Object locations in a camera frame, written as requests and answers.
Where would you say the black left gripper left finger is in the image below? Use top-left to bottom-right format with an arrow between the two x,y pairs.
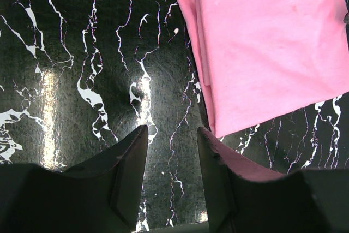
1,125 -> 148,232

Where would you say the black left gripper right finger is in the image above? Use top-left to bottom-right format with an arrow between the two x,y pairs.
197,127 -> 348,232

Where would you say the pink t shirt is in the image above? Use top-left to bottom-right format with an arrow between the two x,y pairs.
177,0 -> 348,137

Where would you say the black marbled table mat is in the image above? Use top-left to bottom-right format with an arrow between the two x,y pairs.
1,0 -> 348,232

